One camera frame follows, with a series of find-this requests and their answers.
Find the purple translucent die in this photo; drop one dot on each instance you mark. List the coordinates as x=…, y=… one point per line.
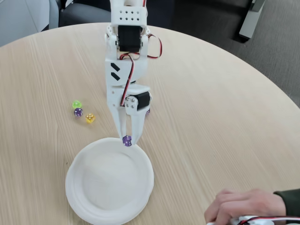
x=78, y=112
x=127, y=141
x=148, y=111

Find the white paper plate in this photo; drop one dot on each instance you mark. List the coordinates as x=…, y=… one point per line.
x=110, y=182

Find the person's hand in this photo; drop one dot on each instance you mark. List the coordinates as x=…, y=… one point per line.
x=248, y=204

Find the yellow translucent die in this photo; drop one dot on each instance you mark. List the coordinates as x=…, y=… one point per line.
x=90, y=118

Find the light green translucent die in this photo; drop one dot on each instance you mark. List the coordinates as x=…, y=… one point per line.
x=76, y=103

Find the dark grey office chair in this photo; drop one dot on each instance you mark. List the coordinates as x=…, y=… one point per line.
x=79, y=14

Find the white cabinet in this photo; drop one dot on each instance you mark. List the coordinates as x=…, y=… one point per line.
x=21, y=18

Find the grey desk leg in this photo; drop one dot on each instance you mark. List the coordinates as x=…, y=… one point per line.
x=249, y=21

